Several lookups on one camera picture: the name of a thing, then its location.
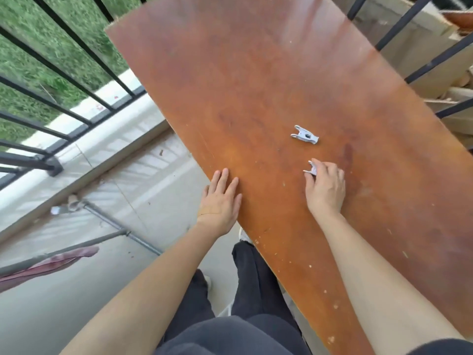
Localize brown bowl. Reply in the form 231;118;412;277
439;9;473;32

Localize grey metal pipe frame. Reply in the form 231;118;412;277
0;195;164;278

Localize person's right forearm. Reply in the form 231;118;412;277
314;212;465;355

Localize pile of wooden planks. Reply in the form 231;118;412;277
331;0;473;144

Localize dark grey trousers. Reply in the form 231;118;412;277
153;240;315;355

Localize dark grey sleeve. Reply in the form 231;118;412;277
406;338;473;355

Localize person's left forearm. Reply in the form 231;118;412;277
59;221;240;355

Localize person's right hand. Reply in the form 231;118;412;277
304;158;346;219

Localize person's left hand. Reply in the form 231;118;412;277
196;168;243;238

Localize pink cloth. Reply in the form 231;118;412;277
0;246;100;293

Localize black metal railing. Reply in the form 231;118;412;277
0;0;149;191
347;0;473;152

